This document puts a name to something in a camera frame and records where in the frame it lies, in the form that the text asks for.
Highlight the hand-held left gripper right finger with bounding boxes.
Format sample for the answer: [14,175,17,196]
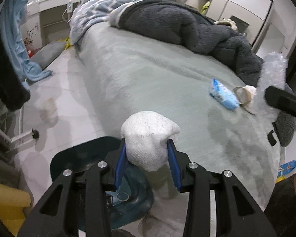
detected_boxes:
[167,139,278,237]

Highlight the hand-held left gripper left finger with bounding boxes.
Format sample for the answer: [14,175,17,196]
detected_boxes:
[17,138,127,237]

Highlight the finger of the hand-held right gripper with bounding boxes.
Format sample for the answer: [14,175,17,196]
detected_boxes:
[264,86,296,124]

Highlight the clear bubble wrap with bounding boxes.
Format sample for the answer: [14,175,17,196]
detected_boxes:
[260,52,289,124]

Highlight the white cloth wad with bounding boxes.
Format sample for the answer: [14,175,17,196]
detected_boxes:
[121,111,180,173]
[242,85,258,114]

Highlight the teal plastic bin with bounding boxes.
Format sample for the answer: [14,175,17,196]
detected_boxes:
[50,136,155,230]

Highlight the blue wet wipe packet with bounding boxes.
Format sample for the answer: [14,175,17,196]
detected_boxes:
[209,78,240,109]

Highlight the small black plastic piece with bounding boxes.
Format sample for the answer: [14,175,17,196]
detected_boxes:
[267,130,277,147]

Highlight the brown tape roll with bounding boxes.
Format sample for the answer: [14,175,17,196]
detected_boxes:
[234,86,252,105]

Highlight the blue snack packet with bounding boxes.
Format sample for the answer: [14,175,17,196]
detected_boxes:
[277,159,296,182]

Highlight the black chair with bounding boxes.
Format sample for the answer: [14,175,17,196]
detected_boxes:
[229,15,249,37]

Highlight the green plush pet bed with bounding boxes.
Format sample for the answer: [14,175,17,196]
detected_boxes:
[214,18,238,31]

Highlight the bed with grey sheet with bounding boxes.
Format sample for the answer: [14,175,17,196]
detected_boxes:
[69,0,282,228]

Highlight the white clothes rack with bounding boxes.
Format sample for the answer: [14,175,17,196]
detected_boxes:
[0,118,40,151]

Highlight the white wardrobe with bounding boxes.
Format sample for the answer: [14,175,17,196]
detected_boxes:
[199,0,274,47]

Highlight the grey hanging garment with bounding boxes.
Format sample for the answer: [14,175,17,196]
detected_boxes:
[0,150,27,193]

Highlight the yellow foam block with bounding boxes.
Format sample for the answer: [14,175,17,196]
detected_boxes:
[0,180,31,230]

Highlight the grey floor cushion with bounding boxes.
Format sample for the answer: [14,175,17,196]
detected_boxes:
[30,41,67,70]

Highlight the dark grey fleece blanket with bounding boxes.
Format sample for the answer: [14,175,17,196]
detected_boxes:
[110,0,296,147]

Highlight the black hanging garment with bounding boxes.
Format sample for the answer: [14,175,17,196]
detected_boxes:
[0,12,31,111]

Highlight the blue patterned duvet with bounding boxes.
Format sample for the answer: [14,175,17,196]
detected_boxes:
[69,0,139,43]

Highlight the light blue robe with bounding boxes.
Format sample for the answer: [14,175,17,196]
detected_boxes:
[0,0,52,83]

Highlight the white dressing table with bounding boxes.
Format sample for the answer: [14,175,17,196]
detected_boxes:
[26,0,83,50]

